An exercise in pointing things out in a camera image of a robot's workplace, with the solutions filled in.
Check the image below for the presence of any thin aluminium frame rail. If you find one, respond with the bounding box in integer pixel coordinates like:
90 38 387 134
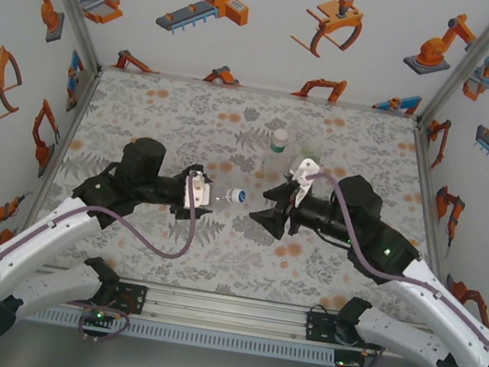
97 61 423 122

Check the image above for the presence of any aluminium frame post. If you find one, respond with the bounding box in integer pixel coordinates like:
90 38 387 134
12 0 114 74
415 0 489 134

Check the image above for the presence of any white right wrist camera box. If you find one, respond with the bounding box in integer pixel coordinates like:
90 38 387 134
279 154 324 208

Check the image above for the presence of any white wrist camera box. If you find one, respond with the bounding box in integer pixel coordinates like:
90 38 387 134
179 170 216 213
279 154 324 208

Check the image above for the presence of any white plastic bottle cap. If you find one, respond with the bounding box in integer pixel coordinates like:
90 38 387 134
272 127 292 146

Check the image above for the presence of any white slotted cable duct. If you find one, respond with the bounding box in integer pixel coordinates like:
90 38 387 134
17 300 337 367

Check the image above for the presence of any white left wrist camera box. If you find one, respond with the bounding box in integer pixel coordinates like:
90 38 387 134
179 170 216 213

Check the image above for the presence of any clear unlabelled plastic bottle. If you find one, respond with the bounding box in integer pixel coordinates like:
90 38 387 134
203 185 235 215

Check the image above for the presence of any aluminium frame side rail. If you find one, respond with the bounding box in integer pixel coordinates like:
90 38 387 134
4 56 105 271
383 115 487 329

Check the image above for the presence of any wide grooved aluminium rail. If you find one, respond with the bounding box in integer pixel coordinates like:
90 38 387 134
0 258 476 367

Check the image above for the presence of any clear bottle dark green label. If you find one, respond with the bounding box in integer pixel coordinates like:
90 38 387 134
257 125 293 187

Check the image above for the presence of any floral patterned table mat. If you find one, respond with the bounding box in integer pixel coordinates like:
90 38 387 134
29 61 472 329

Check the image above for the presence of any clear bottle light green label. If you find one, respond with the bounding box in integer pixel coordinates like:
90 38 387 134
297 136 327 165

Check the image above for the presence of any purple left arm base cable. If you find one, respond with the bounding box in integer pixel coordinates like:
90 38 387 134
76 281 136 350

